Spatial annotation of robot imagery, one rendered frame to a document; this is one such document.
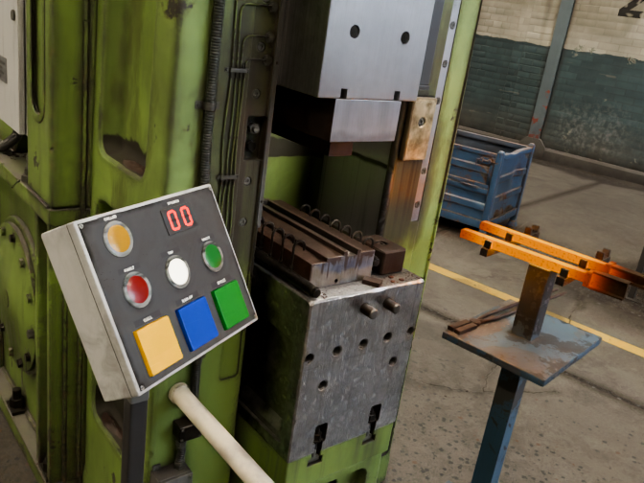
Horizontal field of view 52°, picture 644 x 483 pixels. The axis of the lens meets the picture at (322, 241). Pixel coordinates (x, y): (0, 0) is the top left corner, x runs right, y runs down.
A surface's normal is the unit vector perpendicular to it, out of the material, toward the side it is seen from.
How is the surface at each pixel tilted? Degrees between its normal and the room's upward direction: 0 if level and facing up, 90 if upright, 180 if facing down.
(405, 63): 90
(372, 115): 90
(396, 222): 90
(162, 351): 60
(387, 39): 90
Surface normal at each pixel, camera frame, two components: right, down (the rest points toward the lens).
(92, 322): -0.45, 0.24
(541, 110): -0.65, 0.17
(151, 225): 0.84, -0.23
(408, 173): 0.61, 0.35
